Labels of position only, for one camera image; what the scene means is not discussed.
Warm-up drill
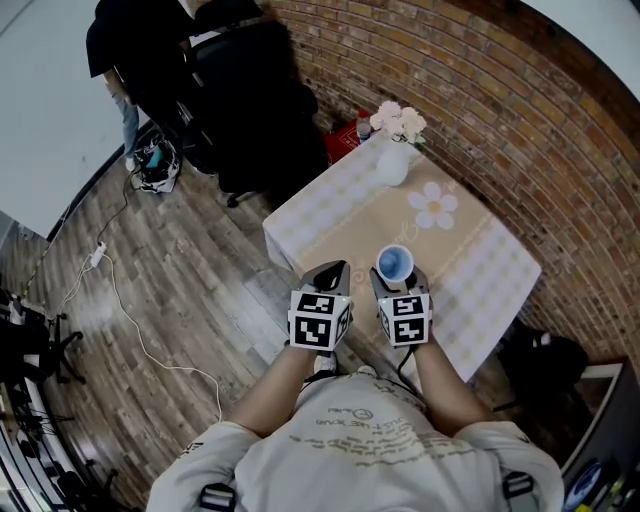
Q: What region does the white cable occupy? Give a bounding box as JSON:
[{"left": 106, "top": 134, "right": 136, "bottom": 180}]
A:
[{"left": 29, "top": 252, "right": 224, "bottom": 424}]

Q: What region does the black office chair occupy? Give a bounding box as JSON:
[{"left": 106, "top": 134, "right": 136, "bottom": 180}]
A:
[{"left": 182, "top": 8, "right": 332, "bottom": 209}]

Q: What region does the table with checked floral cloth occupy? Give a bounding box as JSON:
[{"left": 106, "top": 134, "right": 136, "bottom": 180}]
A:
[{"left": 262, "top": 130, "right": 544, "bottom": 384}]

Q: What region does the person's left forearm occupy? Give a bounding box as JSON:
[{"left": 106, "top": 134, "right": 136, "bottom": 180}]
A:
[{"left": 227, "top": 343, "right": 322, "bottom": 440}]

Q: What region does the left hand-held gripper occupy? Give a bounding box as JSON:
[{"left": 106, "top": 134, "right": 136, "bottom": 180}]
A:
[{"left": 287, "top": 258, "right": 354, "bottom": 352}]

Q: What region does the black chair with star base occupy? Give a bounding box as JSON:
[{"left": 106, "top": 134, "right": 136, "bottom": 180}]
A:
[{"left": 0, "top": 287, "right": 87, "bottom": 386}]

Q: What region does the black swivel chair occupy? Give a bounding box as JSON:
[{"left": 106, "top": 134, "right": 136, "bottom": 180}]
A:
[{"left": 492, "top": 318, "right": 590, "bottom": 416}]

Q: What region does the black cable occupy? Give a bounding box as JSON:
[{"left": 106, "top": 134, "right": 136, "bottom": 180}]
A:
[{"left": 94, "top": 169, "right": 139, "bottom": 246}]

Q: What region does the dark cabinet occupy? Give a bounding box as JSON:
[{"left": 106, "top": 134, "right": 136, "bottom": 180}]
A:
[{"left": 558, "top": 355, "right": 640, "bottom": 512}]

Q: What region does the person's white printed shirt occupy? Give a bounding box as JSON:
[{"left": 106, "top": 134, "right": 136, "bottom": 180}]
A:
[{"left": 146, "top": 370, "right": 566, "bottom": 512}]

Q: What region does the white container with blue inside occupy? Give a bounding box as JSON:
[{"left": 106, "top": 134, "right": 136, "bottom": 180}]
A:
[{"left": 375, "top": 244, "right": 416, "bottom": 285}]

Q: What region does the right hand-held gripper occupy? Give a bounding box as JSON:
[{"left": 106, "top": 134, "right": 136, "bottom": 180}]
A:
[{"left": 368, "top": 265, "right": 434, "bottom": 349}]

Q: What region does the person's right forearm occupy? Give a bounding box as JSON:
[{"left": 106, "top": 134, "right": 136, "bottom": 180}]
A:
[{"left": 412, "top": 335, "right": 497, "bottom": 440}]

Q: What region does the white vase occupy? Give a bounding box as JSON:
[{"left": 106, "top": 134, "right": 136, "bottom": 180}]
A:
[{"left": 375, "top": 139, "right": 413, "bottom": 188}]

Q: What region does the pale pink flower bunch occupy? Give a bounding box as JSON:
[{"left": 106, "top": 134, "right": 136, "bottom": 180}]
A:
[{"left": 369, "top": 100, "right": 428, "bottom": 145}]

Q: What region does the black and white bag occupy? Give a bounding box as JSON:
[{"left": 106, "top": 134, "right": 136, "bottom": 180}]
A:
[{"left": 130, "top": 128, "right": 180, "bottom": 195}]

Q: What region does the grey backpack strap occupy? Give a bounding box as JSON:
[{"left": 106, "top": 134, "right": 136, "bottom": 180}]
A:
[
  {"left": 198, "top": 481, "right": 237, "bottom": 512},
  {"left": 501, "top": 470, "right": 537, "bottom": 512}
]

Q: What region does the red box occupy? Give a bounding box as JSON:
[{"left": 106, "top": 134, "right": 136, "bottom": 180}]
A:
[{"left": 323, "top": 124, "right": 362, "bottom": 164}]

